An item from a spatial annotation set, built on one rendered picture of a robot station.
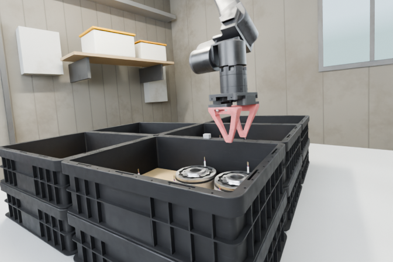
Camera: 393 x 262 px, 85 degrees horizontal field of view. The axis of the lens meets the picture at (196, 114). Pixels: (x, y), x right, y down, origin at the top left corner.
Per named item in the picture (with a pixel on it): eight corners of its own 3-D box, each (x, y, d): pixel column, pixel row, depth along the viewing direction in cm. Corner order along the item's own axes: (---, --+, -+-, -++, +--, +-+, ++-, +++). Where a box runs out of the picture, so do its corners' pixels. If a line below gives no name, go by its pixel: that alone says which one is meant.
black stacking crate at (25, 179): (158, 171, 71) (155, 137, 70) (64, 215, 46) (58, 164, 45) (89, 158, 92) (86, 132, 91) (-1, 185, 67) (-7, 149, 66)
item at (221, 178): (268, 178, 48) (268, 175, 48) (248, 195, 40) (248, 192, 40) (228, 170, 54) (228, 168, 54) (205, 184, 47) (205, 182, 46)
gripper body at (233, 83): (207, 103, 44) (206, 67, 43) (233, 101, 52) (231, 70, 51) (236, 102, 40) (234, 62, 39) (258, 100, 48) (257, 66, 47)
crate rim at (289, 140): (302, 131, 74) (302, 124, 74) (286, 152, 49) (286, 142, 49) (202, 128, 96) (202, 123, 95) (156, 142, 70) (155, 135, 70)
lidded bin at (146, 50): (152, 65, 331) (151, 49, 329) (168, 61, 306) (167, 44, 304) (127, 63, 298) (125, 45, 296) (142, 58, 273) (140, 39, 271)
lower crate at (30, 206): (161, 202, 72) (158, 168, 71) (69, 264, 47) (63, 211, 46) (91, 183, 93) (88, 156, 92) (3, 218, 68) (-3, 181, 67)
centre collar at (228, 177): (252, 177, 48) (252, 175, 48) (242, 185, 44) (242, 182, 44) (233, 173, 51) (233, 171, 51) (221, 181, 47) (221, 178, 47)
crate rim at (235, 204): (286, 152, 49) (286, 142, 49) (239, 221, 24) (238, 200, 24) (156, 142, 70) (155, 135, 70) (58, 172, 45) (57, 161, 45)
